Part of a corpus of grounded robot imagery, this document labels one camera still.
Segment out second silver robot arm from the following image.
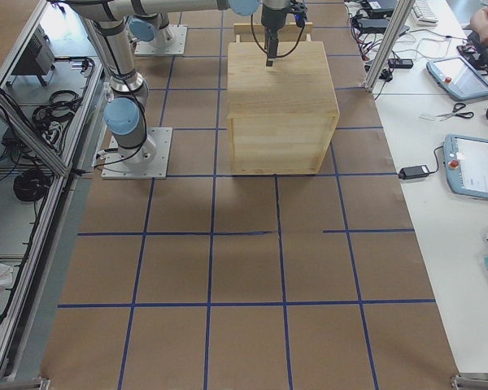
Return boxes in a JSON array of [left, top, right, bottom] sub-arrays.
[[129, 13, 174, 48]]

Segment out teach pendant far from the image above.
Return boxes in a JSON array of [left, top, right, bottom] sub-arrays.
[[426, 56, 488, 102]]

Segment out wooden drawer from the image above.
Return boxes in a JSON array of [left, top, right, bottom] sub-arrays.
[[233, 21, 313, 44]]

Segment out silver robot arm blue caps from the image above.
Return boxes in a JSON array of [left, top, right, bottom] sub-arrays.
[[68, 0, 307, 93]]

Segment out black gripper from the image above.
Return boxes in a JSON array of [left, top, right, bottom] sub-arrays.
[[261, 0, 307, 67]]

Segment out aluminium frame post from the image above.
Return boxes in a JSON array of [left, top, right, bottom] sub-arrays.
[[364, 0, 414, 92]]

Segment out wooden drawer cabinet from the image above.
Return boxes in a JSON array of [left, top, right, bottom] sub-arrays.
[[228, 41, 340, 175]]

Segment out black handled scissors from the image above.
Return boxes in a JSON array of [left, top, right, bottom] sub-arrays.
[[436, 102, 474, 121]]

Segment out teach pendant near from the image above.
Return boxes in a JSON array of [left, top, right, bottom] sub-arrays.
[[443, 134, 488, 200]]

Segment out black power brick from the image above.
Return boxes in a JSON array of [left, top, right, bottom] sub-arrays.
[[398, 165, 430, 180]]

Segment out black phone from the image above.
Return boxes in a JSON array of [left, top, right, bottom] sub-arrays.
[[387, 58, 414, 69]]

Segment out teach pendant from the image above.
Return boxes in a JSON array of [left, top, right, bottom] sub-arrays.
[[443, 134, 488, 200], [426, 56, 488, 102]]

